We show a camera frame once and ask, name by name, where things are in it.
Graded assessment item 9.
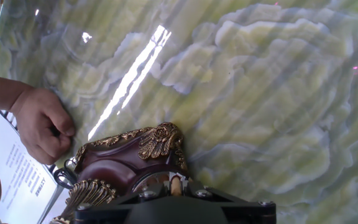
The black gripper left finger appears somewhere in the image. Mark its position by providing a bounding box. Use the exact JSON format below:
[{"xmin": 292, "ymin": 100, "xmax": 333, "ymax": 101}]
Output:
[{"xmin": 74, "ymin": 174, "xmax": 174, "ymax": 224}]

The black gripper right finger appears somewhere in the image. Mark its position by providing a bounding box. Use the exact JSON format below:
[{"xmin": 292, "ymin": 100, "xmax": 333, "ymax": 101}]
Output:
[{"xmin": 178, "ymin": 174, "xmax": 277, "ymax": 224}]

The thin black phone cable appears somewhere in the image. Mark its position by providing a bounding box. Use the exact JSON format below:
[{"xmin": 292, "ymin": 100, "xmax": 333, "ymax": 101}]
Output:
[{"xmin": 53, "ymin": 157, "xmax": 79, "ymax": 190}]

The brass rotary dial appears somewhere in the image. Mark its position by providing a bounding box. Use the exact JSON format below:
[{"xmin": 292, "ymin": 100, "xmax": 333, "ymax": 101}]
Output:
[{"xmin": 131, "ymin": 170, "xmax": 171, "ymax": 194}]

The thin wooden stick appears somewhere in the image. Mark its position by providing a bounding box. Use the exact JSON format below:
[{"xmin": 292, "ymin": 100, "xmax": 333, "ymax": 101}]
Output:
[{"xmin": 170, "ymin": 175, "xmax": 183, "ymax": 197}]

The maroon gold rotary phone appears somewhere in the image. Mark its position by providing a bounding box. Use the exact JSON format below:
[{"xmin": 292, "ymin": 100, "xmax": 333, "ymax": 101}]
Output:
[{"xmin": 50, "ymin": 121, "xmax": 190, "ymax": 224}]

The person right hand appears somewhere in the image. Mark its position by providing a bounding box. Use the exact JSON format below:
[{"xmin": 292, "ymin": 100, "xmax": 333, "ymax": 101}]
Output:
[{"xmin": 9, "ymin": 88, "xmax": 76, "ymax": 166}]

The printed white paper sheet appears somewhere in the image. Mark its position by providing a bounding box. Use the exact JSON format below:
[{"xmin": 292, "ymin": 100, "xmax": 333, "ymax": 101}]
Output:
[{"xmin": 0, "ymin": 107, "xmax": 60, "ymax": 224}]

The green marble pattern mat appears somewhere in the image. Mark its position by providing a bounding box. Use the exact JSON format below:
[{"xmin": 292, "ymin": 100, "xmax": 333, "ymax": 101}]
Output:
[{"xmin": 0, "ymin": 0, "xmax": 358, "ymax": 224}]

